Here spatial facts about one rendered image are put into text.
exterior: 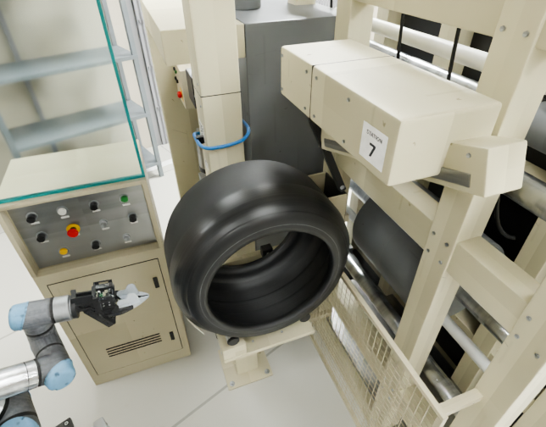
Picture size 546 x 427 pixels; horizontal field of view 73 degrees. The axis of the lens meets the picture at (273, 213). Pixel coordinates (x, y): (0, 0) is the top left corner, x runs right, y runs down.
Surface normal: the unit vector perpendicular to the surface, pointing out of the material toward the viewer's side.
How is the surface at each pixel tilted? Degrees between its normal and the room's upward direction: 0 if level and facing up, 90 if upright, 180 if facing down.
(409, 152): 90
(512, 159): 72
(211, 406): 0
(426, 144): 90
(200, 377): 0
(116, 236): 90
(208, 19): 90
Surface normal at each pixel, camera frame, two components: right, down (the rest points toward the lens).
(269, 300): -0.13, -0.76
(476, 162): -0.94, 0.22
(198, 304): 0.17, 0.60
